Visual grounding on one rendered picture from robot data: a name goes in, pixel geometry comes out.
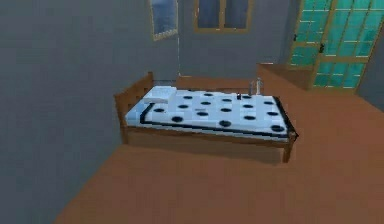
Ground wooden bed with dotted cover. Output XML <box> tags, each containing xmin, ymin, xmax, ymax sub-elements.
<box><xmin>113</xmin><ymin>71</ymin><xmax>300</xmax><ymax>164</ymax></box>

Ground white pillow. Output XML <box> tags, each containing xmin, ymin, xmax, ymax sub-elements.
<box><xmin>143</xmin><ymin>85</ymin><xmax>179</xmax><ymax>105</ymax></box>

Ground wooden framed window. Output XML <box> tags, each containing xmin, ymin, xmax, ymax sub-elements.
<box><xmin>193</xmin><ymin>0</ymin><xmax>254</xmax><ymax>34</ymax></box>

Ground teal glass panel door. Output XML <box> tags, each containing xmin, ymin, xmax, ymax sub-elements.
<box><xmin>309</xmin><ymin>0</ymin><xmax>384</xmax><ymax>92</ymax></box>
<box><xmin>287</xmin><ymin>0</ymin><xmax>334</xmax><ymax>70</ymax></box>

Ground framed blue wall picture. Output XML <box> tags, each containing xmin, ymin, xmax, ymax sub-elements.
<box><xmin>148</xmin><ymin>0</ymin><xmax>180</xmax><ymax>42</ymax></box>

